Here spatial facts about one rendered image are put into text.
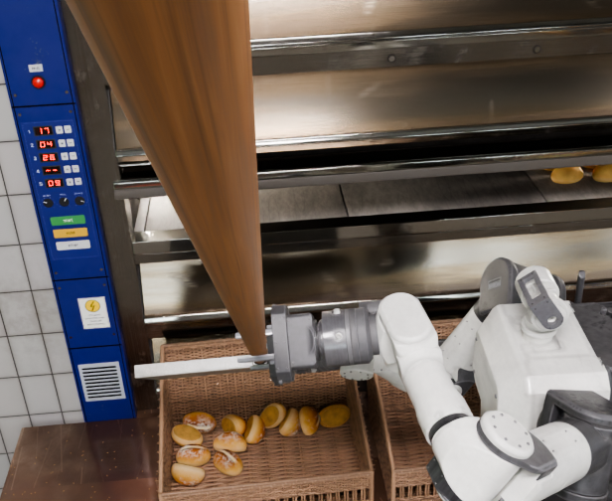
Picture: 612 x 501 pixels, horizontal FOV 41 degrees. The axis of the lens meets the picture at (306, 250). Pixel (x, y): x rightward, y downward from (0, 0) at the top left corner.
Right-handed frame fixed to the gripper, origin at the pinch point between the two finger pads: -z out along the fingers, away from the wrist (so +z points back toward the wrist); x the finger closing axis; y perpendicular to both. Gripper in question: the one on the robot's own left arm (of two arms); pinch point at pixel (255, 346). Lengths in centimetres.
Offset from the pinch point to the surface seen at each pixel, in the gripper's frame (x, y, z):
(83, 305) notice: -22, 95, -62
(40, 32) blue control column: -81, 46, -51
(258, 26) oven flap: -79, 56, -1
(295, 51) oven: -75, 62, 7
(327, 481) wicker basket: 31, 87, 3
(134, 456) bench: 22, 111, -55
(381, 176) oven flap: -43, 72, 25
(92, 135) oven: -61, 67, -47
